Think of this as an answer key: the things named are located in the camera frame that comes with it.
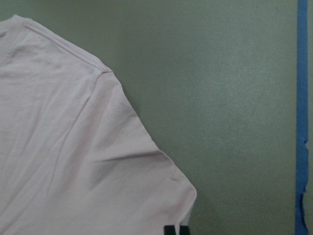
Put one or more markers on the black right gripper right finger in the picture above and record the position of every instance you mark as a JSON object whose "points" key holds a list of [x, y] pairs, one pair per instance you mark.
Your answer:
{"points": [[184, 230]]}

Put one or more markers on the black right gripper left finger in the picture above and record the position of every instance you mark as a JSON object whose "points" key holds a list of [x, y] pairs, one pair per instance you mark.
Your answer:
{"points": [[169, 230]]}

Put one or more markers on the pink Snoopy t-shirt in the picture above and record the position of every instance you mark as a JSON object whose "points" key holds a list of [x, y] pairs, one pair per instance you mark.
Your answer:
{"points": [[75, 158]]}

